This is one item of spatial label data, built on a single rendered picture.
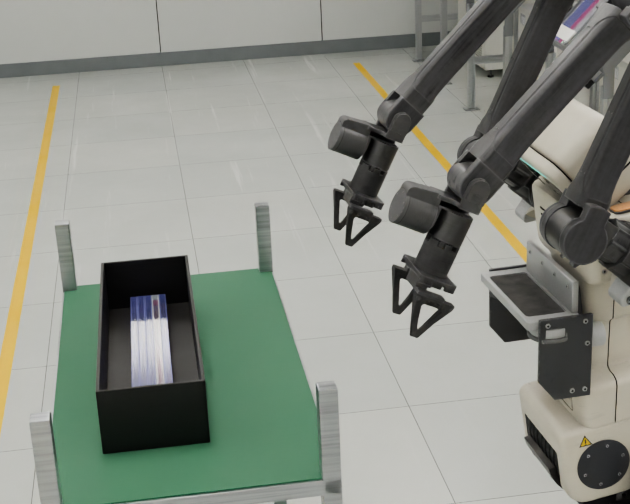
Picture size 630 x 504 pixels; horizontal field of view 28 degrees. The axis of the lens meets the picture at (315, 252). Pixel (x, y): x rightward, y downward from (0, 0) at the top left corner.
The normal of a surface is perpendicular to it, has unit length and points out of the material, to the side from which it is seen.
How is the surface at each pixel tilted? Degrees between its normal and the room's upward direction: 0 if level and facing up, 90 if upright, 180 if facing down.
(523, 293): 0
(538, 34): 88
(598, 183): 81
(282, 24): 90
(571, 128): 43
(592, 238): 90
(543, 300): 0
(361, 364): 0
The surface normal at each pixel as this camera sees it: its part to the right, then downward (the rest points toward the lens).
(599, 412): 0.22, 0.34
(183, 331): -0.04, -0.93
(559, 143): -0.69, -0.61
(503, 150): 0.33, 0.13
